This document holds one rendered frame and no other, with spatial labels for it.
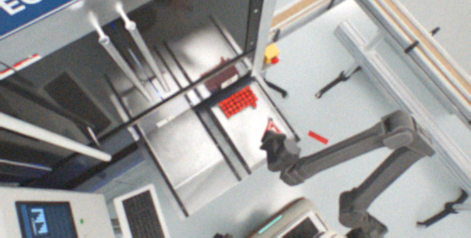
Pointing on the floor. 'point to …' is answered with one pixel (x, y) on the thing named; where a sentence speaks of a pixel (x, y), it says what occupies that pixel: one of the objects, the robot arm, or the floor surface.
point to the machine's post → (266, 18)
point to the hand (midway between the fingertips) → (270, 124)
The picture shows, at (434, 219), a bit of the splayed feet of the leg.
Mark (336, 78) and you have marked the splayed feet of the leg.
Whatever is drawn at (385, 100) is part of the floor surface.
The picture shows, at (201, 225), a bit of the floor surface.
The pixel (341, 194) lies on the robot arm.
